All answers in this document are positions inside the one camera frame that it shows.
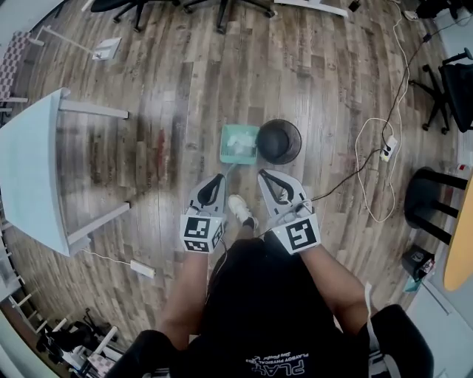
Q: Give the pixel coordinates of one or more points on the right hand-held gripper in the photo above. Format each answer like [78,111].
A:
[299,234]

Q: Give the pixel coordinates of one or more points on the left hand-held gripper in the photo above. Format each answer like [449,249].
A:
[196,230]

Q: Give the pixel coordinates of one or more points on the green dustpan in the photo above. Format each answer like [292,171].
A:
[236,158]

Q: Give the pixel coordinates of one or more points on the black wire waste bin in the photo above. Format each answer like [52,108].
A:
[279,144]

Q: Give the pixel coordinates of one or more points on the white paper scraps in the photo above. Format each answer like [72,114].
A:
[240,142]

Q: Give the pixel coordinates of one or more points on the person's right forearm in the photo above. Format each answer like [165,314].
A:
[332,284]

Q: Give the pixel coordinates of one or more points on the person's left forearm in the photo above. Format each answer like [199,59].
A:
[181,295]

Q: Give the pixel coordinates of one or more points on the person's left shoe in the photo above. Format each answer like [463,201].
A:
[240,210]

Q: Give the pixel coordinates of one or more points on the flat white power strip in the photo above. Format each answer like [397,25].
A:
[143,268]

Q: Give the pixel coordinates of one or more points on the white power strip with plugs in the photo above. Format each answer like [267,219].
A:
[388,148]

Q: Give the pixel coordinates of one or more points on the person's black shirt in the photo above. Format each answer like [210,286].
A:
[266,313]

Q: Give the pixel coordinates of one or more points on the black round stool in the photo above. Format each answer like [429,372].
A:
[421,195]

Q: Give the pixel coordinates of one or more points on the black storage box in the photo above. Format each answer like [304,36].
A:
[417,262]

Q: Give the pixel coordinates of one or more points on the teal flat packet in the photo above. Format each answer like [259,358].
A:
[412,285]

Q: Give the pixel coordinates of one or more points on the light blue table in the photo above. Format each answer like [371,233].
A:
[33,166]

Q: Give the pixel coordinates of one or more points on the yellow round table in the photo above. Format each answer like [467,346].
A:
[462,240]

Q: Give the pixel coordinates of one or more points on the black office chair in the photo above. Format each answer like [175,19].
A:
[458,96]
[223,14]
[111,4]

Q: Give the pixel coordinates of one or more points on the checkered table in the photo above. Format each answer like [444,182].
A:
[15,62]
[99,363]

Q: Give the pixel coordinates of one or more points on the black metal rack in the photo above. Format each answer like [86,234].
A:
[70,339]

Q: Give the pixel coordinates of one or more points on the black power adapter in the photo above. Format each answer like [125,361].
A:
[354,5]

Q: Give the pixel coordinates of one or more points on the white metal rack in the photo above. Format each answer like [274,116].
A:
[22,300]

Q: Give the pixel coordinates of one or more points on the black inline adapter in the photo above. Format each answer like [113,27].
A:
[427,37]

